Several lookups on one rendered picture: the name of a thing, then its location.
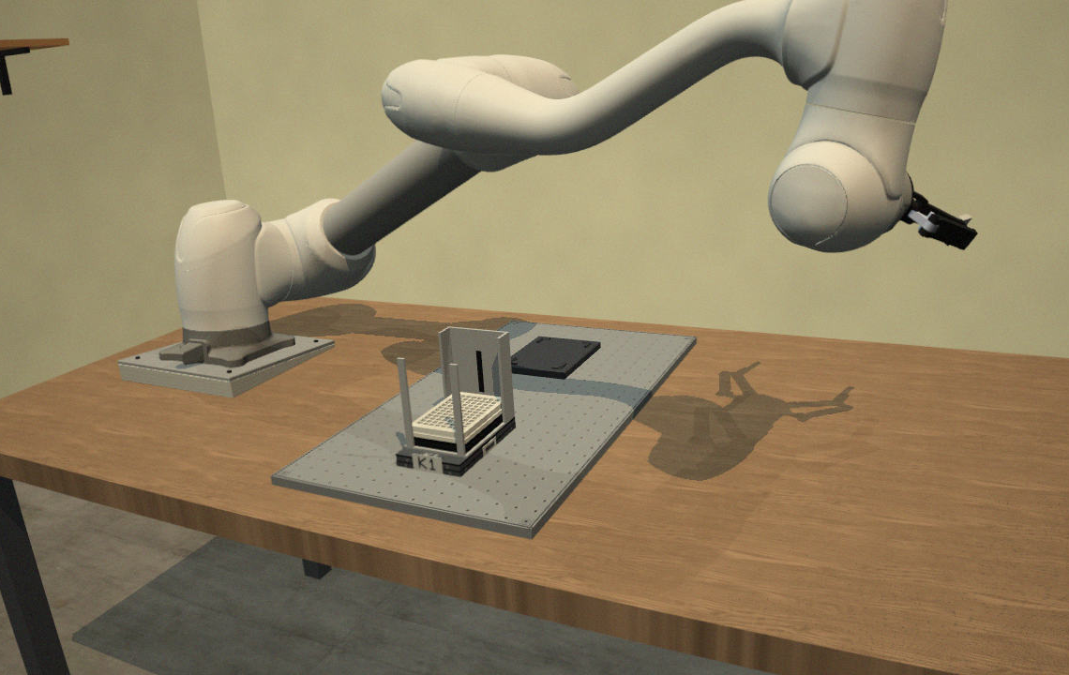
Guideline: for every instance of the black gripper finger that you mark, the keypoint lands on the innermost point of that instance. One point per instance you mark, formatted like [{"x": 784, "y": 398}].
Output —
[{"x": 940, "y": 225}]

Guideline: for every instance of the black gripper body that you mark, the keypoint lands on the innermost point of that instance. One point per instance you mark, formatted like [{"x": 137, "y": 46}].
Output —
[{"x": 914, "y": 206}]

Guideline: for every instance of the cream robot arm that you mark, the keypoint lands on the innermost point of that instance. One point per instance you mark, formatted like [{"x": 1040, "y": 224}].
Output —
[{"x": 839, "y": 187}]

